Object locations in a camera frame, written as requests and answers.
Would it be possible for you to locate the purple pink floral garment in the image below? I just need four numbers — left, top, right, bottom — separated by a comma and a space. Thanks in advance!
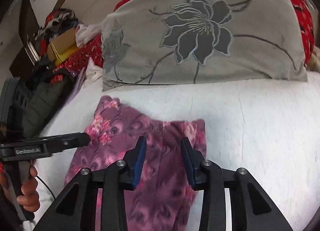
65, 96, 207, 230

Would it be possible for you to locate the person's left hand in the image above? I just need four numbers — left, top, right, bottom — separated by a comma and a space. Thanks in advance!
1, 165, 40, 213

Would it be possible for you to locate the dark green padded jacket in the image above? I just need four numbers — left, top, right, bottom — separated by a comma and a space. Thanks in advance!
1, 68, 75, 143

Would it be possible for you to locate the cardboard box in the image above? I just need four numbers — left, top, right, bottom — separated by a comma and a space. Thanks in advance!
47, 27, 78, 66

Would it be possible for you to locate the red black patterned cloth pile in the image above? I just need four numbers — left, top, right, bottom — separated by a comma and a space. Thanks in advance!
34, 8, 78, 56

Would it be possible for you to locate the grey flower pillow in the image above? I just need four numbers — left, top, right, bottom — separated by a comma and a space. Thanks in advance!
101, 0, 309, 90

